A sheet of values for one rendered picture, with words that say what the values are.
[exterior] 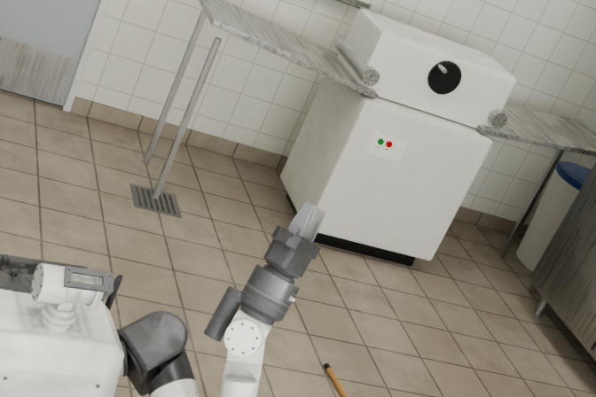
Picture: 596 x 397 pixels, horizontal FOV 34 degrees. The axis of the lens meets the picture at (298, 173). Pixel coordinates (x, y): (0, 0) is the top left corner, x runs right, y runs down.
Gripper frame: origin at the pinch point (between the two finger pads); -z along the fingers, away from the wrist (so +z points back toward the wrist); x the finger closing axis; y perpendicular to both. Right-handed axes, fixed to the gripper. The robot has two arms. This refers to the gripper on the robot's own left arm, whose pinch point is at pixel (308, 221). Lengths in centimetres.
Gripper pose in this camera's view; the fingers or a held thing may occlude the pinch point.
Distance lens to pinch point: 175.7
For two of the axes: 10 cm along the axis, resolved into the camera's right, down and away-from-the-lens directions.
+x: -3.9, -2.6, -8.8
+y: -7.9, -4.0, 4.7
